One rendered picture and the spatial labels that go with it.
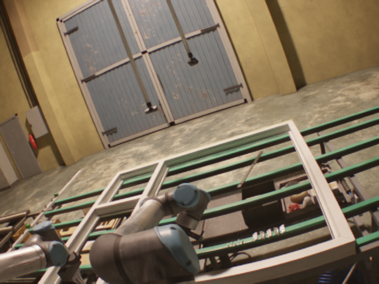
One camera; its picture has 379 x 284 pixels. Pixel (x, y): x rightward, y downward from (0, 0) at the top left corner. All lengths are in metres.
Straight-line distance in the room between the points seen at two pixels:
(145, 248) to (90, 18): 7.71
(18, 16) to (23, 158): 4.63
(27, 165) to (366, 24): 10.91
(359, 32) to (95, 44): 6.76
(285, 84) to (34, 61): 6.59
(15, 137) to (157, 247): 9.87
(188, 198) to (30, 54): 7.98
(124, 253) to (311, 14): 7.30
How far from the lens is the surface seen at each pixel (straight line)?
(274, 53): 6.99
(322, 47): 7.66
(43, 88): 8.63
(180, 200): 1.13
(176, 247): 0.57
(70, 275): 1.31
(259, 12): 6.97
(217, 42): 7.27
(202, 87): 7.41
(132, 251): 0.60
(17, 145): 10.40
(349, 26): 7.92
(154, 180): 2.14
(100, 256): 0.65
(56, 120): 8.62
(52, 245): 1.05
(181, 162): 2.41
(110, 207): 2.10
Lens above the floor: 1.67
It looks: 18 degrees down
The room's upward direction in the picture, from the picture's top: 21 degrees counter-clockwise
